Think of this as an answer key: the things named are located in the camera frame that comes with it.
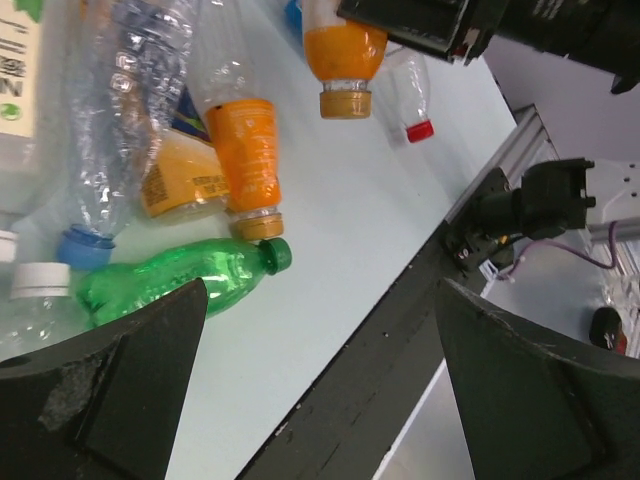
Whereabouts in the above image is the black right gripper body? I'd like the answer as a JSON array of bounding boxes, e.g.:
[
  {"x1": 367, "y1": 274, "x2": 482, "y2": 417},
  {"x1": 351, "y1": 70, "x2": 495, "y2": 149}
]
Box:
[{"x1": 475, "y1": 0, "x2": 639, "y2": 95}]

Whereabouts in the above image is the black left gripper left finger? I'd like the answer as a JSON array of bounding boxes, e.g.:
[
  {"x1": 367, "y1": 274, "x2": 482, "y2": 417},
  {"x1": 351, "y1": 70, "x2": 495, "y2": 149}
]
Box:
[{"x1": 1, "y1": 279, "x2": 207, "y2": 479}]

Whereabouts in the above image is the green crushed plastic bottle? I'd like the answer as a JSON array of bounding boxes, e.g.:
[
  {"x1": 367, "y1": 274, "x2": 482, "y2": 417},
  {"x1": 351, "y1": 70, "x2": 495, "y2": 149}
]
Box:
[{"x1": 75, "y1": 238, "x2": 293, "y2": 326}]

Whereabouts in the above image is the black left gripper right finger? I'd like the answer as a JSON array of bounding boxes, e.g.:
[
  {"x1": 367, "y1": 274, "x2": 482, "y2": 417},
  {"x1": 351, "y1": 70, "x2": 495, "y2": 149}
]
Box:
[{"x1": 435, "y1": 279, "x2": 639, "y2": 479}]

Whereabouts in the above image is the yellow tea bottle blue label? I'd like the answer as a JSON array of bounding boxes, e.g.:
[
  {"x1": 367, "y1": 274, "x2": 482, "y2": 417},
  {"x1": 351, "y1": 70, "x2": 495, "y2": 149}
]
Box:
[{"x1": 141, "y1": 90, "x2": 229, "y2": 222}]

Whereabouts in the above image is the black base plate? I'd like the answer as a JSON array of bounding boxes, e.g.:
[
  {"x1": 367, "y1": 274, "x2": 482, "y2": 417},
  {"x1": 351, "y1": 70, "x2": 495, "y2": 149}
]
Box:
[{"x1": 238, "y1": 225, "x2": 480, "y2": 479}]

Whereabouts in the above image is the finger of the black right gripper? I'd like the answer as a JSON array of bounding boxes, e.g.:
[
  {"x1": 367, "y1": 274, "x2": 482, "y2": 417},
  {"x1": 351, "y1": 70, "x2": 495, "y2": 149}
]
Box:
[{"x1": 337, "y1": 0, "x2": 495, "y2": 63}]

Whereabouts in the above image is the clear bottle blue label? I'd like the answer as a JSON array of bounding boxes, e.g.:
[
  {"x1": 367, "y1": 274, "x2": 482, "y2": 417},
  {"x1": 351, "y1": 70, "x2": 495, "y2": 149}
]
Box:
[{"x1": 284, "y1": 0, "x2": 302, "y2": 25}]

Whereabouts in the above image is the orange juice bottle gold cap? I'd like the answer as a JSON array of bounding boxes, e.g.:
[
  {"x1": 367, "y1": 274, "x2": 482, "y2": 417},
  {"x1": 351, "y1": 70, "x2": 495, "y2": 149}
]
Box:
[{"x1": 205, "y1": 98, "x2": 284, "y2": 241}]

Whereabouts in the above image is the crushed clear bottle blue cap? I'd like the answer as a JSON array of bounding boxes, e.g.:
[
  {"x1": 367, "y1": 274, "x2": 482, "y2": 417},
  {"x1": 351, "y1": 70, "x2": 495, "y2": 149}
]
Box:
[{"x1": 56, "y1": 1, "x2": 201, "y2": 271}]

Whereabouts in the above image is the clear Nongfu bottle red label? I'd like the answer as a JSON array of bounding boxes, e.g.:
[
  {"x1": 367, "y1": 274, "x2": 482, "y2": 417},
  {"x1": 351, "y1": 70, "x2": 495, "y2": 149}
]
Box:
[{"x1": 371, "y1": 43, "x2": 435, "y2": 147}]

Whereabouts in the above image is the clear bottle white cap lower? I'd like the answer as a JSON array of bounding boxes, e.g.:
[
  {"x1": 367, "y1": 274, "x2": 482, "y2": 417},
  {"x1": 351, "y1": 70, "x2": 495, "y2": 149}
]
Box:
[{"x1": 1, "y1": 262, "x2": 91, "y2": 361}]

